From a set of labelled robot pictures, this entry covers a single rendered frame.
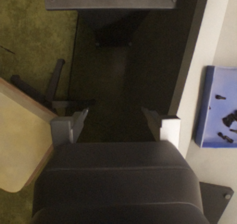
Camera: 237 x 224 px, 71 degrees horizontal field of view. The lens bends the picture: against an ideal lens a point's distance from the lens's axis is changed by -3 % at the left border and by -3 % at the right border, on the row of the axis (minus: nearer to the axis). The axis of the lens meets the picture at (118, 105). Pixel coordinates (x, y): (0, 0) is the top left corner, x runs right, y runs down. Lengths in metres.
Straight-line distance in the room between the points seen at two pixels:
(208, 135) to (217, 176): 0.09
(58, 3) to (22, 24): 0.99
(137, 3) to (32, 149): 0.57
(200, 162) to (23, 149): 0.58
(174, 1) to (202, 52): 0.11
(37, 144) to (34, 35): 0.80
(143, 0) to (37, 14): 1.02
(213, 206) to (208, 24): 0.32
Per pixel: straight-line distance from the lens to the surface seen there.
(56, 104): 1.18
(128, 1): 0.34
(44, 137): 0.66
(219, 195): 0.40
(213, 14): 0.31
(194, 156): 0.34
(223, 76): 0.31
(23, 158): 0.74
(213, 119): 0.32
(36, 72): 1.29
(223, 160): 0.37
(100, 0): 0.34
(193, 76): 0.29
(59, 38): 1.24
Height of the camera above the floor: 1.18
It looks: 75 degrees down
